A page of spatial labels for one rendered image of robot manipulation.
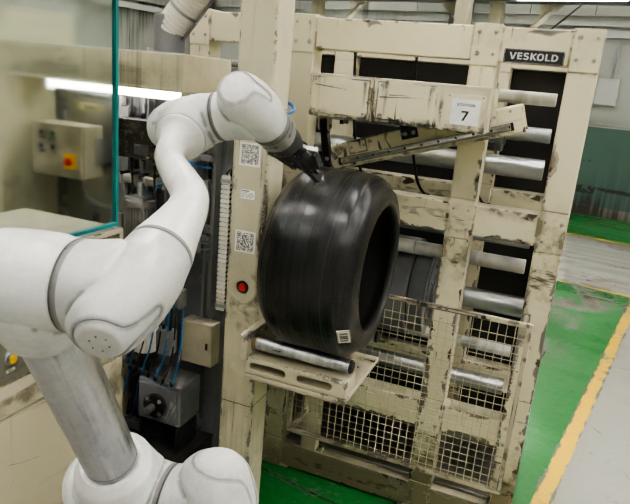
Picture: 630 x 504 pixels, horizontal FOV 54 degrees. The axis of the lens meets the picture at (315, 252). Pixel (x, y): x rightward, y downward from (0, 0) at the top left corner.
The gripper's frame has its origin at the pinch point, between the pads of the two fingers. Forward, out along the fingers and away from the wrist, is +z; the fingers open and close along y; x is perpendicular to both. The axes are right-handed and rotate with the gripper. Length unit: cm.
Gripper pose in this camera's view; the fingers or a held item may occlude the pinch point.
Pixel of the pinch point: (313, 171)
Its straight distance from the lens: 155.9
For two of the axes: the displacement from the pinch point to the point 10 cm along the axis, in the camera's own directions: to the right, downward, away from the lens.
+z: 3.7, 2.8, 8.9
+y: 9.1, 0.7, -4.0
